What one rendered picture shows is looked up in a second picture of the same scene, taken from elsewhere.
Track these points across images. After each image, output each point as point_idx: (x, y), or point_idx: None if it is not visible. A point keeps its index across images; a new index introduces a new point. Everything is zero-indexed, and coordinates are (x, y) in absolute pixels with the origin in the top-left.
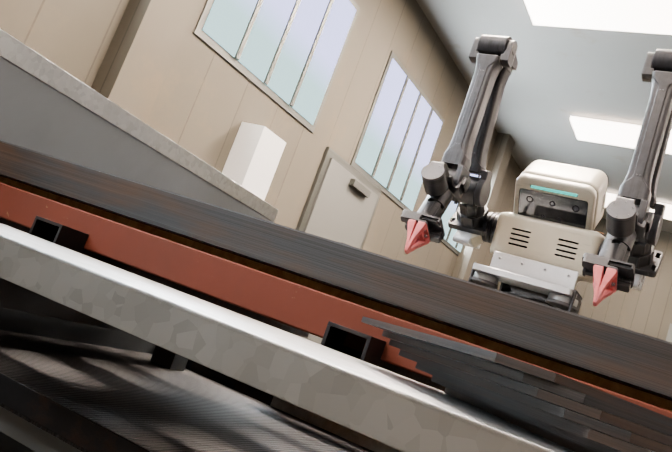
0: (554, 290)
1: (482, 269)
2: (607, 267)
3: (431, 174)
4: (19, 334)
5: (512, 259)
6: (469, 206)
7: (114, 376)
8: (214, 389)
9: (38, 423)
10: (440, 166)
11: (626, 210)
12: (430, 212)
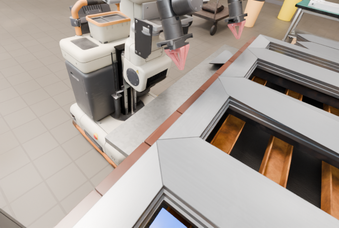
0: (188, 21)
1: (161, 29)
2: (244, 20)
3: (198, 3)
4: None
5: (153, 5)
6: None
7: None
8: (149, 222)
9: None
10: None
11: None
12: (182, 30)
